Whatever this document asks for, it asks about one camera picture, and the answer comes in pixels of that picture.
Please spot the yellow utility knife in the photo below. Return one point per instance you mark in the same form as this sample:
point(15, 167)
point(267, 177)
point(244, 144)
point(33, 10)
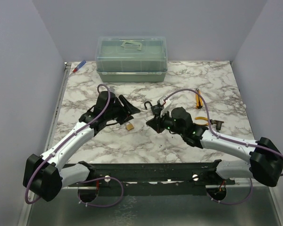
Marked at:
point(199, 103)

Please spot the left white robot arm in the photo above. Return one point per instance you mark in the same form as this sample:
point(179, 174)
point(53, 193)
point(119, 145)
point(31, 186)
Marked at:
point(45, 174)

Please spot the aluminium rail left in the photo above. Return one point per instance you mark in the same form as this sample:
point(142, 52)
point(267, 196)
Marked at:
point(54, 121)

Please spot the green transparent toolbox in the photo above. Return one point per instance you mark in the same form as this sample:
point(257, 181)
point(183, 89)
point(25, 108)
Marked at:
point(131, 59)

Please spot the black padlock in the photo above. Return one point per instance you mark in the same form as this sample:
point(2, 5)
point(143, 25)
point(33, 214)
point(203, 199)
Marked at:
point(156, 109)

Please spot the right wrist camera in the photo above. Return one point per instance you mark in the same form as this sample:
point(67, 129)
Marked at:
point(164, 103)

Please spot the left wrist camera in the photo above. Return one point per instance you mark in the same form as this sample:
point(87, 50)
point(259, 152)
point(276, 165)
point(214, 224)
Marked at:
point(112, 89)

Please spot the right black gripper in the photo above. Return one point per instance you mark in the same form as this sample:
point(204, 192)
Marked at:
point(156, 123)

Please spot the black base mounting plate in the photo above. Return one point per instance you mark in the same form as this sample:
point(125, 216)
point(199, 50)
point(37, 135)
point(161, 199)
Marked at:
point(153, 179)

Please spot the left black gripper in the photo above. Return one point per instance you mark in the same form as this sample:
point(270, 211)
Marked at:
point(128, 110)

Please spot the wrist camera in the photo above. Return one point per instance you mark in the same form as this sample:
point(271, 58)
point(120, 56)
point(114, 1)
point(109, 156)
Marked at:
point(112, 89)
point(164, 103)

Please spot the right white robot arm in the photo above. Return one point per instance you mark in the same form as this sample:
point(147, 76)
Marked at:
point(260, 160)

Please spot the small brass padlock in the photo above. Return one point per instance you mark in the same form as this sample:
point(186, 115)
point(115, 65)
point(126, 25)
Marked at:
point(129, 126)

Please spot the blue red screwdriver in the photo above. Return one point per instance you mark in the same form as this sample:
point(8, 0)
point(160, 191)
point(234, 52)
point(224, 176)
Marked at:
point(80, 65)

